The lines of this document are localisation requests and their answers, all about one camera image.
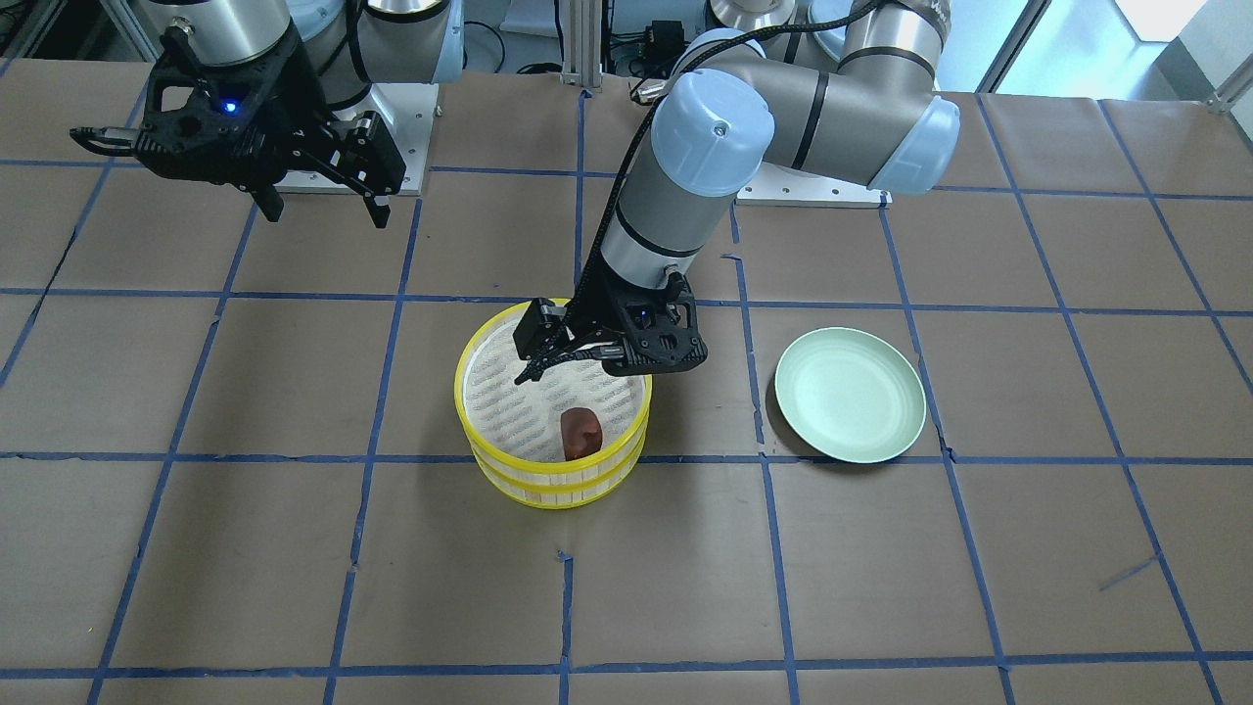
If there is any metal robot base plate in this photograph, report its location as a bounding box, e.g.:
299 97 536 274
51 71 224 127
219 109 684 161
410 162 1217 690
247 79 440 202
736 164 892 210

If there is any black gripper plain arm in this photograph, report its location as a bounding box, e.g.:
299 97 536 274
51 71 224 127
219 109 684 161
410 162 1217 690
70 23 406 229

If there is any yellow steamer basket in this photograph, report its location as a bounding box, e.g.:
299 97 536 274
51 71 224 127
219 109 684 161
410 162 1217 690
470 428 647 510
454 304 653 461

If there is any silver robot arm with cable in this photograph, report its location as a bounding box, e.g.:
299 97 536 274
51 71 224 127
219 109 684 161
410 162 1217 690
579 1 959 291

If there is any black gripper cabled arm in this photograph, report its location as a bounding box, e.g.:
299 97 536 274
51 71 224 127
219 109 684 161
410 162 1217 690
512 262 709 384

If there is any black cable bundle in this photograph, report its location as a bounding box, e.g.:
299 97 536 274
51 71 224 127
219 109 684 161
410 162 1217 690
462 20 564 75

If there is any aluminium frame post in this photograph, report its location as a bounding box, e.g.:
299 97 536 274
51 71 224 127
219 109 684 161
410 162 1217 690
556 1 606 91

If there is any brown bun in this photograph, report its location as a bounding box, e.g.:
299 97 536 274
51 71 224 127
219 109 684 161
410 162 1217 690
559 407 604 461

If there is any light green plate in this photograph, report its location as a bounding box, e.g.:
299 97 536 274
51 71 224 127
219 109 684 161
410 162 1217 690
773 327 927 465

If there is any silver cylindrical connector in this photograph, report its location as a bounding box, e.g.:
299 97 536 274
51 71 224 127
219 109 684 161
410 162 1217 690
629 79 670 106

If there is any black power adapter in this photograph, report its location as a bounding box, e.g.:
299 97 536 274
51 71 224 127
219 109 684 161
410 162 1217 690
638 20 685 66

